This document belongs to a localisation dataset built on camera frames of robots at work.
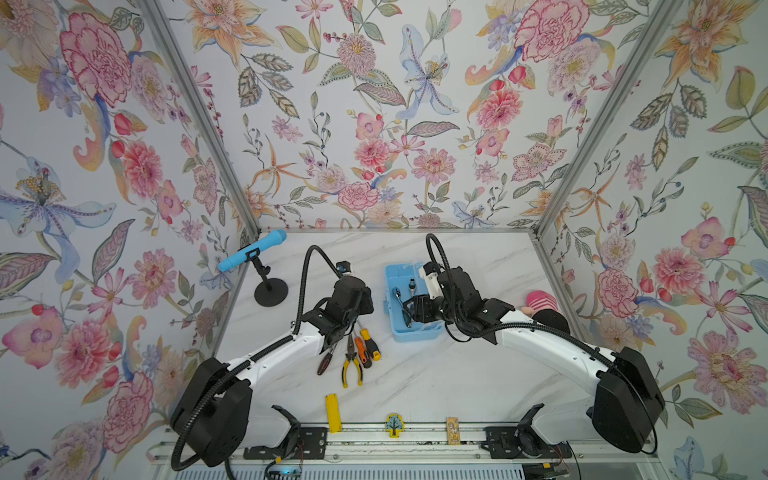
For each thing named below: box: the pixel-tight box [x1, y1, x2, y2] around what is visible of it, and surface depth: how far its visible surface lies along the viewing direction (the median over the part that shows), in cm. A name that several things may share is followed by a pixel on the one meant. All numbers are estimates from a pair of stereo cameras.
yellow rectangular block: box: [325, 393, 343, 434], surface depth 80 cm
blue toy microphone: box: [217, 229, 287, 272], surface depth 88 cm
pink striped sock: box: [526, 290, 559, 312], surface depth 96 cm
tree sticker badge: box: [385, 413, 405, 439], surface depth 78 cm
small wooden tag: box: [447, 417, 461, 445], surface depth 77 cm
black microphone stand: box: [245, 247, 289, 307], surface depth 103 cm
